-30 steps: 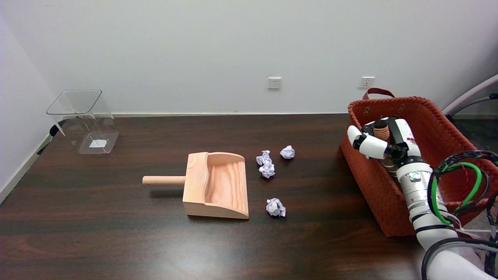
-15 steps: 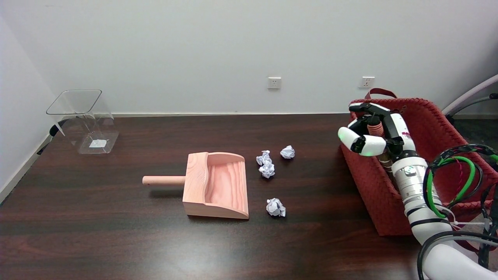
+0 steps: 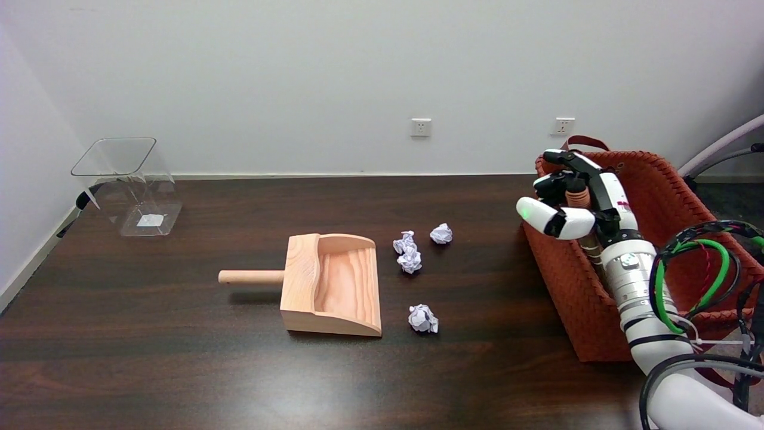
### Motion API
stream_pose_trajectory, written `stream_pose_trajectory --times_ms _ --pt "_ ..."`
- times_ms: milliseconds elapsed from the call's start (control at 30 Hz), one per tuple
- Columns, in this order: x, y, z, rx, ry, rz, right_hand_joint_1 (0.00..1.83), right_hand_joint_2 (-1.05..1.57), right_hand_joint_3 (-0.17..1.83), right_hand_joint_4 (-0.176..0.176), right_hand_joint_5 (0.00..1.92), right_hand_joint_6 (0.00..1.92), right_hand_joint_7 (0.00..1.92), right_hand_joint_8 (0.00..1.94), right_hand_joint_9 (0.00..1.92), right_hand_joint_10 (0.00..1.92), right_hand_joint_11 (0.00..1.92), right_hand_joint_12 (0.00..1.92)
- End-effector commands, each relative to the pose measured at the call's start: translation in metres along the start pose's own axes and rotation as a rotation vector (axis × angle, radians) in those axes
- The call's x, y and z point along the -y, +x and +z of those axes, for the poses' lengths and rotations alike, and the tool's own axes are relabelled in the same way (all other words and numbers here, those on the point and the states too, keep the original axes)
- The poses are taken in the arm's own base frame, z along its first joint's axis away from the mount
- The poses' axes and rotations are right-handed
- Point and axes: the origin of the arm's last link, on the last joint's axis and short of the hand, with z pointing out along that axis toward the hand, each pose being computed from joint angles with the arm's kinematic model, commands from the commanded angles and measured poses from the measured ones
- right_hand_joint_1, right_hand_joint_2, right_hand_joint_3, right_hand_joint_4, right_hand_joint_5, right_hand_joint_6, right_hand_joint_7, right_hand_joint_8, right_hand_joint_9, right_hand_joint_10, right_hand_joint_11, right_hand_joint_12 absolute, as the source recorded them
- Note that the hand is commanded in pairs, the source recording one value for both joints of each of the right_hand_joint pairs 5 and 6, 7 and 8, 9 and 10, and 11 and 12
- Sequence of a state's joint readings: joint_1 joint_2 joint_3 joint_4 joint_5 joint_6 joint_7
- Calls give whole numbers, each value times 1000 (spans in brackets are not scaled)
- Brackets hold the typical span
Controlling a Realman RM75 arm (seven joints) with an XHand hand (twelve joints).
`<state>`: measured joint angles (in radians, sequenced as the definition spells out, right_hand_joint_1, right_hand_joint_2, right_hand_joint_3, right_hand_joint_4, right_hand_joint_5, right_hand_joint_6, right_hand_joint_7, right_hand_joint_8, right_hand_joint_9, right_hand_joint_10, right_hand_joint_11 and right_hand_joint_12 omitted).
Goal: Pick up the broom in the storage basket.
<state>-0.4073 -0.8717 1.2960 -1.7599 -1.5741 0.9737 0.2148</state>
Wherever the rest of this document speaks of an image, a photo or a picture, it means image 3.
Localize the straw hand broom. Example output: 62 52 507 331
566 179 609 281

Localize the black braided cable bundle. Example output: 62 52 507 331
649 220 764 326

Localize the black floor cable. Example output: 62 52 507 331
57 190 101 238

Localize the clear plastic bin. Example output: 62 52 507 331
70 137 184 238

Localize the dark grey curved bar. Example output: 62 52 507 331
685 143 764 180

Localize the black cable loop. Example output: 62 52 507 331
639 354 764 430

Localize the green cable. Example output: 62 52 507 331
655 238 764 335

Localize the wooden dustpan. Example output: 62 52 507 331
218 233 383 337

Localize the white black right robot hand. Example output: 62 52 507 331
516 149 643 248

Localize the white curved tube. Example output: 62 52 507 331
677 113 764 178

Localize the red woven storage basket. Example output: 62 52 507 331
522 136 764 363

